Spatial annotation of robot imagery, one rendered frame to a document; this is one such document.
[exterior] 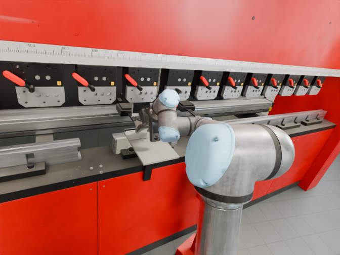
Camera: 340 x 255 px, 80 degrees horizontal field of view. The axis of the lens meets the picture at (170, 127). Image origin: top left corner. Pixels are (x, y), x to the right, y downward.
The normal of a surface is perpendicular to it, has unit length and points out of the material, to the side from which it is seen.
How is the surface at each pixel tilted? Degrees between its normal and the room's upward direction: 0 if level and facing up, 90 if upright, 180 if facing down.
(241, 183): 70
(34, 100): 90
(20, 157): 90
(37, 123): 90
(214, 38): 90
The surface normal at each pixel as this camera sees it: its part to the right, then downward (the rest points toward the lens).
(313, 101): -0.87, 0.11
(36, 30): 0.47, 0.49
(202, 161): -0.93, -0.14
